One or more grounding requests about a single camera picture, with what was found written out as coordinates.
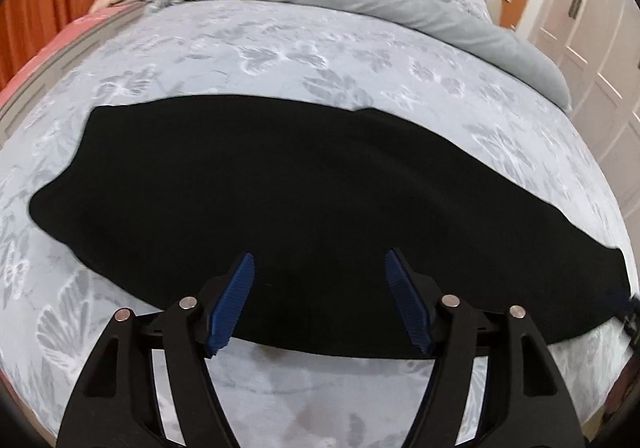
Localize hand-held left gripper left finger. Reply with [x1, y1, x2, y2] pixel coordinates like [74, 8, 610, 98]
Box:
[57, 252, 256, 448]

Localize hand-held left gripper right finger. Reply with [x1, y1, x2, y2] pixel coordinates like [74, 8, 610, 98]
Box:
[384, 249, 583, 448]

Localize black pants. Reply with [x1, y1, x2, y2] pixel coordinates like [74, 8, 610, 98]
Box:
[29, 95, 632, 359]

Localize bed with butterfly print sheet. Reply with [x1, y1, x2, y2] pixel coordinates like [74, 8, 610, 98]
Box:
[0, 0, 636, 448]

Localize white wardrobe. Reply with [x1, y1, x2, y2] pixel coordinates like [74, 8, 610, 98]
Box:
[515, 0, 640, 249]

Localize pink blanket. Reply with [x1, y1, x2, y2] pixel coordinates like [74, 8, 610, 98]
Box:
[0, 2, 131, 103]

